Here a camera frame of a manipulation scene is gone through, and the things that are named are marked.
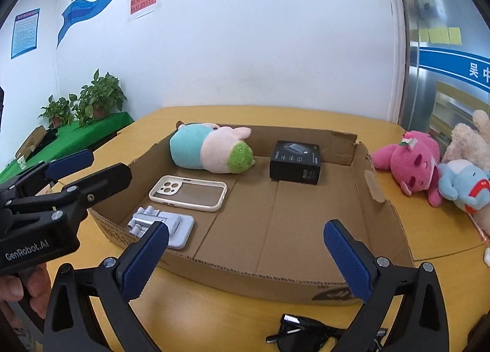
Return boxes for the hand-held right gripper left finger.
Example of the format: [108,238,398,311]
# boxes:
[43,221,170,352]

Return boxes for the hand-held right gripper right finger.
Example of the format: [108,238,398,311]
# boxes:
[323,219,450,352]

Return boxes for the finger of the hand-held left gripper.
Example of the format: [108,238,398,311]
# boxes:
[0,149,96,200]
[6,163,133,231]

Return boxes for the white folding phone stand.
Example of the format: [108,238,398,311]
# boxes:
[128,205,196,249]

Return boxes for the cream clear phone case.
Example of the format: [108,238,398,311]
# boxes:
[149,175,228,212]

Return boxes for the brown cardboard box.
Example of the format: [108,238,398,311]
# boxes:
[87,125,416,305]

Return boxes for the black sunglasses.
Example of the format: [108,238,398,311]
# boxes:
[266,314,388,352]

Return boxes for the teal and pink plush toy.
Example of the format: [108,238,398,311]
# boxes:
[169,122,255,174]

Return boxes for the black product box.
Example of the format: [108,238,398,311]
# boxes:
[269,140,322,185]

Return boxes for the wooden desktop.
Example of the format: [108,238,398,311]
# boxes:
[46,105,490,352]

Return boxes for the person's left hand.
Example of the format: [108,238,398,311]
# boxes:
[0,265,53,316]

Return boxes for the green tablecloth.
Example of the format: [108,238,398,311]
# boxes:
[0,112,135,184]

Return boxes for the small flat cardboard box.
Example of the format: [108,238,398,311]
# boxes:
[15,125,48,159]

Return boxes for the small potted green plant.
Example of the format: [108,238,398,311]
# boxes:
[38,95,75,129]

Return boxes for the large potted green plant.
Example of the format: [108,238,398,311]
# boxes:
[69,69,128,123]

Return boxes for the light blue plush toy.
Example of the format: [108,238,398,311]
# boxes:
[437,159,490,215]

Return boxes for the beige plush toy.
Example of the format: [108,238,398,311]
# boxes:
[442,109,490,173]

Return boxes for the blue glass banner strip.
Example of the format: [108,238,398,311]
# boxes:
[419,43,490,88]

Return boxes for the blue framed wall poster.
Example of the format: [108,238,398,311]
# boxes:
[11,8,41,60]

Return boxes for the blue ribbon wall decal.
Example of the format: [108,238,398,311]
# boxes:
[57,0,391,48]

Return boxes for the red wall notice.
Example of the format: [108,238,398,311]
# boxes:
[128,0,158,18]

